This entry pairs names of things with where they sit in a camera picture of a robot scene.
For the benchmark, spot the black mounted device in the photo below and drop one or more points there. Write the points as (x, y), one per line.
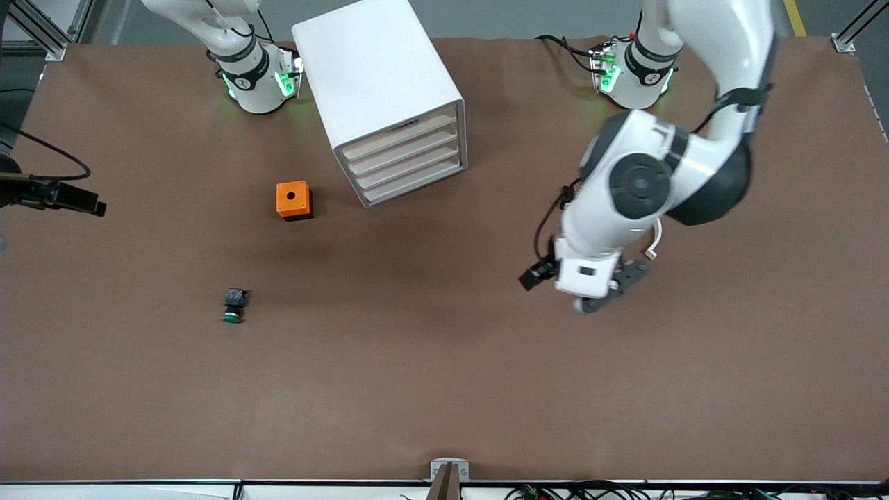
(55, 196)

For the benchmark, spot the green mushroom push button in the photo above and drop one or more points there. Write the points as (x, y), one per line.
(233, 317)

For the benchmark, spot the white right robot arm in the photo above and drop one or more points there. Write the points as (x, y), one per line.
(250, 69)

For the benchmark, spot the aluminium frame profile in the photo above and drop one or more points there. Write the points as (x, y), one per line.
(55, 50)
(844, 43)

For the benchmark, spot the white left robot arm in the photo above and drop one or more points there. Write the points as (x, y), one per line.
(639, 184)

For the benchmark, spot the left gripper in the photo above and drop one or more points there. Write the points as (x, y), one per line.
(544, 272)

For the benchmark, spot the grey metal bracket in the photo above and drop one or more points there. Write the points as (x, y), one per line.
(437, 471)

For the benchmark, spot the orange button enclosure box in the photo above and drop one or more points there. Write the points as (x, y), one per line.
(283, 205)

